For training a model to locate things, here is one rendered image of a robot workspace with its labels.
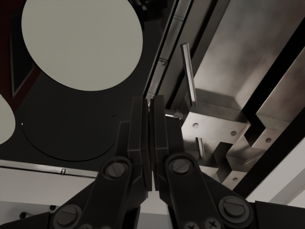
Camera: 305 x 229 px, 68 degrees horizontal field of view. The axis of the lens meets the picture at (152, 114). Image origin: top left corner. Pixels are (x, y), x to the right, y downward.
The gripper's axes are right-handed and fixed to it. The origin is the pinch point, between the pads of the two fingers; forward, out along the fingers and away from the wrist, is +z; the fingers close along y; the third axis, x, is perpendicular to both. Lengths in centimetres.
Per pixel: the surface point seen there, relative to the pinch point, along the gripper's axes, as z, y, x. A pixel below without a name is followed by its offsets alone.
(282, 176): 7.1, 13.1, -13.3
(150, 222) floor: 104, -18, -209
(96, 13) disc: 11.5, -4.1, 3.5
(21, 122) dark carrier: 10.8, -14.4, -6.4
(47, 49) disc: 11.2, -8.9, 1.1
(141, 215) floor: 103, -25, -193
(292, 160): 7.1, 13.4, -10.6
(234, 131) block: 11.8, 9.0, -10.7
